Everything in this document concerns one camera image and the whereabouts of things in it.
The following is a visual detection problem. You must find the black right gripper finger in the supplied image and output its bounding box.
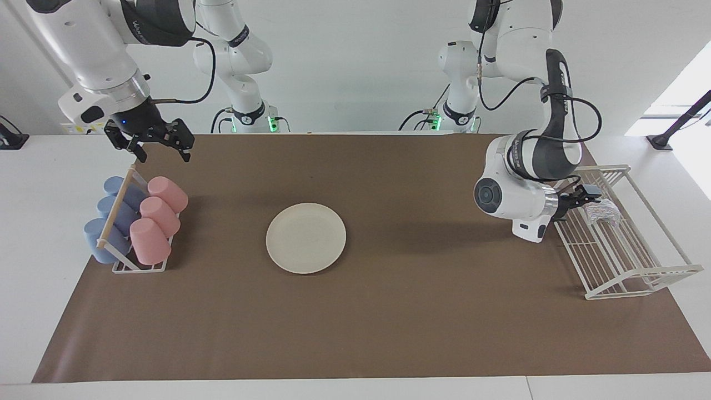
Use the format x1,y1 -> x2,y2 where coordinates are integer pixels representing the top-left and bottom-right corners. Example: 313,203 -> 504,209
104,129 -> 148,163
167,118 -> 195,163

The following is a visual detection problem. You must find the cream round plate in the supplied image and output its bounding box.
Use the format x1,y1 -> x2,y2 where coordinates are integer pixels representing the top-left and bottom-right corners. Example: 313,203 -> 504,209
266,202 -> 347,274

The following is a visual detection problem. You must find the blue plastic cup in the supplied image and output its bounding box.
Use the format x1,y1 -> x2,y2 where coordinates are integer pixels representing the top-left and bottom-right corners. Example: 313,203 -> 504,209
83,218 -> 133,264
97,196 -> 139,237
103,176 -> 148,212

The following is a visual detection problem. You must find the pink plastic cup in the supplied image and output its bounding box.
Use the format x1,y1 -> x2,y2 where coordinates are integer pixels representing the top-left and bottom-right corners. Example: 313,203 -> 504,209
139,197 -> 181,238
129,218 -> 172,266
147,176 -> 189,214

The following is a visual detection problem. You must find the white cup holder rack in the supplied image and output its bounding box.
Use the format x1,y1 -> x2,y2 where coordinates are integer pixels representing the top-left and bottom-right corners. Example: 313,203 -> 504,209
96,164 -> 181,274

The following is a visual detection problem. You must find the black angled stand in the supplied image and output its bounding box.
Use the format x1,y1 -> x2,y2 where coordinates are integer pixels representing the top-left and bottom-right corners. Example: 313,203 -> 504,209
647,89 -> 711,151

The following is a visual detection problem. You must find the brown paper table mat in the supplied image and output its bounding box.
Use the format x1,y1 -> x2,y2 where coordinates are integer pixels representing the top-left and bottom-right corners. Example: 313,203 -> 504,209
32,132 -> 711,384

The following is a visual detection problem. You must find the black base cable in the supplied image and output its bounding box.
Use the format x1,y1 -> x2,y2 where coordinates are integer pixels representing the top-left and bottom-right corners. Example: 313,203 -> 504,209
398,83 -> 450,132
210,107 -> 234,134

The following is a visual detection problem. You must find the white wall socket box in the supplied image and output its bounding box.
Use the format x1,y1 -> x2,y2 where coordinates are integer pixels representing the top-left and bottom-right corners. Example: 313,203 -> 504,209
60,123 -> 106,136

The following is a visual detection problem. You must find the white wire dish rack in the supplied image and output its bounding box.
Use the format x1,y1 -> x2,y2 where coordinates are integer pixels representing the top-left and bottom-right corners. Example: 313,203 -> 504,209
541,164 -> 704,301

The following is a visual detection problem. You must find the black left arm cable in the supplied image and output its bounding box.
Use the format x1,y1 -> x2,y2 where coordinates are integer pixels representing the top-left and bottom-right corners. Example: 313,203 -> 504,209
477,44 -> 603,145

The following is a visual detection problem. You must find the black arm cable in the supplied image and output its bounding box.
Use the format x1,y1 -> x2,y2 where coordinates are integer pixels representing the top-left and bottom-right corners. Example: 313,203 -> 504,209
150,36 -> 216,105
477,44 -> 603,145

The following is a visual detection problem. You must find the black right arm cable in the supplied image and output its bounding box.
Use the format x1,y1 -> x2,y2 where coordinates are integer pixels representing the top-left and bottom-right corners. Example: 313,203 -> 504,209
150,36 -> 216,105

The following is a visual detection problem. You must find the black table clamp mount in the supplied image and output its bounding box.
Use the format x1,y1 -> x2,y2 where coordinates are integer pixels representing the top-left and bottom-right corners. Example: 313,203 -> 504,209
0,115 -> 29,151

